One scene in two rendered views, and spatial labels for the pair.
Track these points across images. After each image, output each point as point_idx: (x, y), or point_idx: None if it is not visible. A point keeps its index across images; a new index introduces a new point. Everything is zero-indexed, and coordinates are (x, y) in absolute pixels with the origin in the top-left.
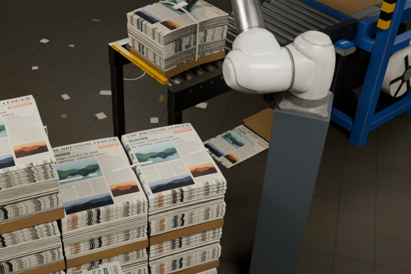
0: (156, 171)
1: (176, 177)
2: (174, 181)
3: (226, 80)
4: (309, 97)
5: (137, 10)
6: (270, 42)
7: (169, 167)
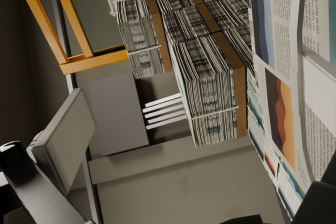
0: (286, 186)
1: (292, 210)
2: (289, 208)
3: None
4: None
5: None
6: None
7: (293, 200)
